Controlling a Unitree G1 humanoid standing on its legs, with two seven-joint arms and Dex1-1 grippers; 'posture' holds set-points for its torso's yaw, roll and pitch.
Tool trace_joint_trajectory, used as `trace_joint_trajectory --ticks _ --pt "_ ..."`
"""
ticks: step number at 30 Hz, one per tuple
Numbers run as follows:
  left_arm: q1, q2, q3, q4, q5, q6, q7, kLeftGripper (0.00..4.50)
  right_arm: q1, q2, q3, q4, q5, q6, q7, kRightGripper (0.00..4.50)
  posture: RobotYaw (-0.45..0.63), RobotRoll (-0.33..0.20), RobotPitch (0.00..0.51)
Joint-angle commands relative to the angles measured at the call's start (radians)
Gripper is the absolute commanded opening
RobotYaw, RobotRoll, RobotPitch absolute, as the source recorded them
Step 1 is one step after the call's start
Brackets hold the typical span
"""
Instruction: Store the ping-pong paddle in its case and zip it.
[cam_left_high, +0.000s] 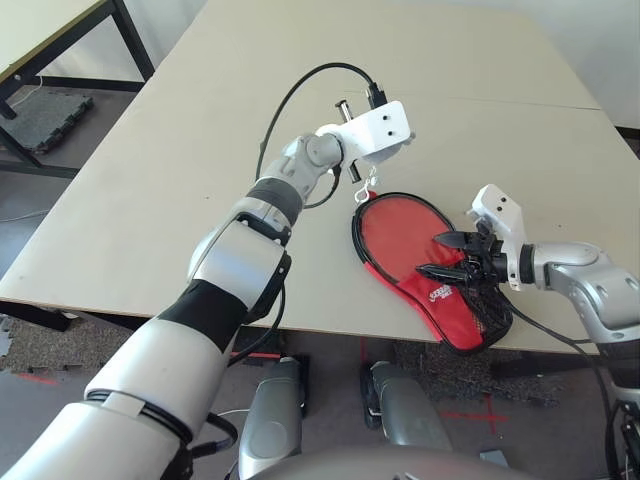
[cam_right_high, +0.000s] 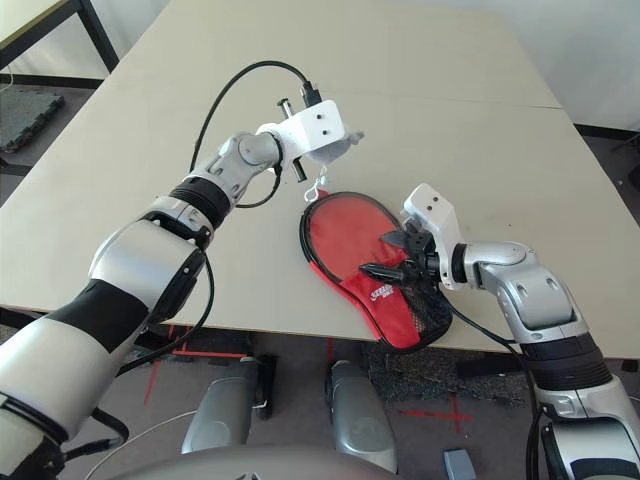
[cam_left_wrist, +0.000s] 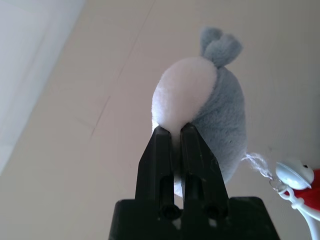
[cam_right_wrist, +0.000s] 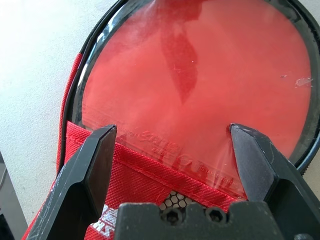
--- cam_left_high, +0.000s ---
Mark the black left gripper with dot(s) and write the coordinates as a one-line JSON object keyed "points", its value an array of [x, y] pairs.
{"points": [[354, 172]]}

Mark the brown speckled floor mat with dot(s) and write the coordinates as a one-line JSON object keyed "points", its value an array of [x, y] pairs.
{"points": [[50, 345]]}

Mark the beige side table black frame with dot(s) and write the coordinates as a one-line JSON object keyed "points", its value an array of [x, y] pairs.
{"points": [[50, 25]]}

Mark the grey robot leg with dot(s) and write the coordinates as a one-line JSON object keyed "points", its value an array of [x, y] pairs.
{"points": [[270, 425], [410, 410]]}

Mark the small grey floor box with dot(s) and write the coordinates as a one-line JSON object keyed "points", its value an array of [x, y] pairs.
{"points": [[495, 459]]}

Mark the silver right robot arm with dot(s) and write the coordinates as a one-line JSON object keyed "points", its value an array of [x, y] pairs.
{"points": [[575, 260]]}

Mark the grey robot left leg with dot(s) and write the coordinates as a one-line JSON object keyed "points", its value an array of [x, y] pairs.
{"points": [[270, 425]]}

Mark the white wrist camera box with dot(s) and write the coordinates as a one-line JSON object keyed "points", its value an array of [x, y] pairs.
{"points": [[500, 205], [385, 130]]}

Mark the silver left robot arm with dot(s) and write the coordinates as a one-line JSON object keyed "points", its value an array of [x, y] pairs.
{"points": [[235, 255]]}

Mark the dark grey foam floor mat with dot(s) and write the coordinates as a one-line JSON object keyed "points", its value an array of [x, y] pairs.
{"points": [[50, 120]]}

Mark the grey robot torso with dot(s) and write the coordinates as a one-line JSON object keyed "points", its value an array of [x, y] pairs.
{"points": [[375, 465]]}

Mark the dark speckled floor mat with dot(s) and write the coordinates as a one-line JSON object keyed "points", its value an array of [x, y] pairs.
{"points": [[450, 370]]}

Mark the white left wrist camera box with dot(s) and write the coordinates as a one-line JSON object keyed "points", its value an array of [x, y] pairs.
{"points": [[385, 130]]}

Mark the red black paddle case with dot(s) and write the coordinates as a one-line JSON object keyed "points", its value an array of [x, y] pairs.
{"points": [[450, 315]]}

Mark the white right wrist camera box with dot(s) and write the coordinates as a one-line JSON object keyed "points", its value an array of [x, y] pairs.
{"points": [[500, 205]]}

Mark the grey robot right leg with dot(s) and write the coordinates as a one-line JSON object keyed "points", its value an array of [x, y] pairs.
{"points": [[410, 410]]}

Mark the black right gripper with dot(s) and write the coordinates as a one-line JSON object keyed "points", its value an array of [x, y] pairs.
{"points": [[485, 260]]}

